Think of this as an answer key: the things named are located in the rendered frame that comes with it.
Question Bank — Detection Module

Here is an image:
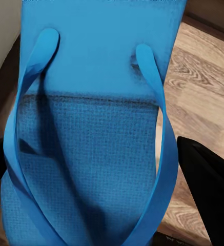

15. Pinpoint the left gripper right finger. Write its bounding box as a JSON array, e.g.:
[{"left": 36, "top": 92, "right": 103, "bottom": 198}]
[{"left": 177, "top": 136, "right": 224, "bottom": 246}]

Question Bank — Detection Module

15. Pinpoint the sandal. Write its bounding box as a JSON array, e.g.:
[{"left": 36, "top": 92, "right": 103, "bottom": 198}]
[{"left": 1, "top": 0, "right": 188, "bottom": 246}]

